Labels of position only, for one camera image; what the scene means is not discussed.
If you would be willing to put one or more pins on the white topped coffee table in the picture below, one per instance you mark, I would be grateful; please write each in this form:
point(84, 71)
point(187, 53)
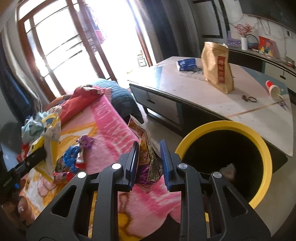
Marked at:
point(185, 92)

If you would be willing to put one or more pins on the pink printed blanket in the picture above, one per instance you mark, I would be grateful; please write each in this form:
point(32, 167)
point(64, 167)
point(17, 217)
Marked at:
point(108, 129)

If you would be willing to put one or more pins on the light blue cloth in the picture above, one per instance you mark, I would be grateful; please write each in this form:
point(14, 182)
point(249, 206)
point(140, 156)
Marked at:
point(32, 128)

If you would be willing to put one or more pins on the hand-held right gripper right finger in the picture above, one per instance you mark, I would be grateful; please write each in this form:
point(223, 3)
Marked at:
point(165, 166)

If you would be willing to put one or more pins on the yellow rimmed trash bin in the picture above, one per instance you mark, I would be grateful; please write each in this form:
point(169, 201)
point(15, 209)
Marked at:
point(266, 150)

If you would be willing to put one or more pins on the black and white tv cabinet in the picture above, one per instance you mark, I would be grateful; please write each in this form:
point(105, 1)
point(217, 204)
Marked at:
point(272, 66)

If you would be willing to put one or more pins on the metal paint can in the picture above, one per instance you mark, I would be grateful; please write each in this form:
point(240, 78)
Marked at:
point(141, 61)

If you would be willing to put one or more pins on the colourful foil snack wrapper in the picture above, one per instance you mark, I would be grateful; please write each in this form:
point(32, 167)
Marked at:
point(148, 157)

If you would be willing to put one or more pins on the blue plastic packet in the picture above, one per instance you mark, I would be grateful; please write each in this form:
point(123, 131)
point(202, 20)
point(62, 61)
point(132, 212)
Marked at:
point(186, 64)

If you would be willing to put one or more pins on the dark blue sofa cushion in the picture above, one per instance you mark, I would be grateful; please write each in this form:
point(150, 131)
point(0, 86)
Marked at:
point(120, 97)

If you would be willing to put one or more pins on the blue ruffled plastic piece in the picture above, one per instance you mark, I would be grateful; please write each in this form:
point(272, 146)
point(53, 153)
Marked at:
point(70, 157)

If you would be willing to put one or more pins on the red and white wrapper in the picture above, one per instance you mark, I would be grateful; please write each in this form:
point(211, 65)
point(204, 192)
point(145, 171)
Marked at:
point(81, 158)

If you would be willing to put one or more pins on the red framed picture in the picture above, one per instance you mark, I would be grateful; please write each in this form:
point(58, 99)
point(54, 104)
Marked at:
point(267, 45)

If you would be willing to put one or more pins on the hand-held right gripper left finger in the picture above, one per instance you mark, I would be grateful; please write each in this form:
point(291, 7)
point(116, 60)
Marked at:
point(133, 166)

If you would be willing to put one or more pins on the hanging laundry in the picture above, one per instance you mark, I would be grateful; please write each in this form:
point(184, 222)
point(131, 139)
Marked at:
point(97, 25)

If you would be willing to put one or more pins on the red cloth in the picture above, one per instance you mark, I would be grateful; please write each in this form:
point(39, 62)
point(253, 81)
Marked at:
point(74, 104)

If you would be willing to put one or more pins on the dark blue curtain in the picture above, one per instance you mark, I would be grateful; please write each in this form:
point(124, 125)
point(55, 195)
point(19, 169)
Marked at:
point(159, 30)

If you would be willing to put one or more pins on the white vase with red flowers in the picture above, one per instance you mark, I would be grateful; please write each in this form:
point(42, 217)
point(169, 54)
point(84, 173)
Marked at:
point(244, 44)

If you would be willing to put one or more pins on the yellow and white packet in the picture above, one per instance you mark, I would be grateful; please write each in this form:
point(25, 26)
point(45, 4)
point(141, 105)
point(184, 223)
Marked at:
point(53, 129)

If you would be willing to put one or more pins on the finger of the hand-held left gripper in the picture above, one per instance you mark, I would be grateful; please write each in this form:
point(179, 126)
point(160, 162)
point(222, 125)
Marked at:
point(32, 161)

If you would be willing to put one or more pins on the crumpled pale wrapper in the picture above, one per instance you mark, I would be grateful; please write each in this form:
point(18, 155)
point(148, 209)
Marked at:
point(227, 171)

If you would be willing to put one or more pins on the purple candy wrapper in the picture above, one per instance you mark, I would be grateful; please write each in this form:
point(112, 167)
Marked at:
point(85, 141)

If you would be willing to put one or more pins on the brown paper bag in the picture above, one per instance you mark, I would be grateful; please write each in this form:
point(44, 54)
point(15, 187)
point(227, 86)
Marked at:
point(210, 67)

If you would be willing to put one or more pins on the person's left hand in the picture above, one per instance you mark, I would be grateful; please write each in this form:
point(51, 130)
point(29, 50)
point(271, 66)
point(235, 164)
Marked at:
point(22, 209)

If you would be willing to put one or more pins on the red paper cup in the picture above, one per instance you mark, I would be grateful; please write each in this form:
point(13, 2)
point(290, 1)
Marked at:
point(272, 90)

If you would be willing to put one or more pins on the grey and blue curtain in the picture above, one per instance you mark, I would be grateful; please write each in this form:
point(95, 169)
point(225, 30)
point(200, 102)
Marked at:
point(13, 83)

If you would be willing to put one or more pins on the red printed wrapper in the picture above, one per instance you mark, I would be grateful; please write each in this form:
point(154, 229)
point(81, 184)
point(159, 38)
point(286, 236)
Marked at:
point(63, 177)

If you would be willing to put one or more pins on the brown framed sliding door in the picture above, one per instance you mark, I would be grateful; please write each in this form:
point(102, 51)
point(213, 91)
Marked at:
point(78, 34)

